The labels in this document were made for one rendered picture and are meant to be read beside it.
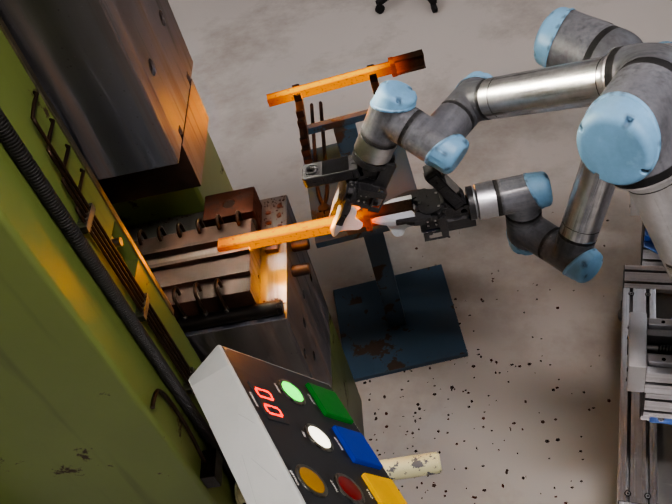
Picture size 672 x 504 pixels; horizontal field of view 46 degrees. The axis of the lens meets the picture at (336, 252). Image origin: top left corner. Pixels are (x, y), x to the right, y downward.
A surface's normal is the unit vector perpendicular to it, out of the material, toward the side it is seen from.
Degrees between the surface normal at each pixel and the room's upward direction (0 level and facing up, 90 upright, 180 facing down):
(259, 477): 30
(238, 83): 0
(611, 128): 83
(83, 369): 90
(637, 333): 0
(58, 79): 90
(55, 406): 90
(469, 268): 0
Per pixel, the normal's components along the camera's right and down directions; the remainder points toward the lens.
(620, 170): -0.68, 0.52
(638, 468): -0.22, -0.67
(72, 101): 0.04, 0.72
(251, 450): -0.62, -0.34
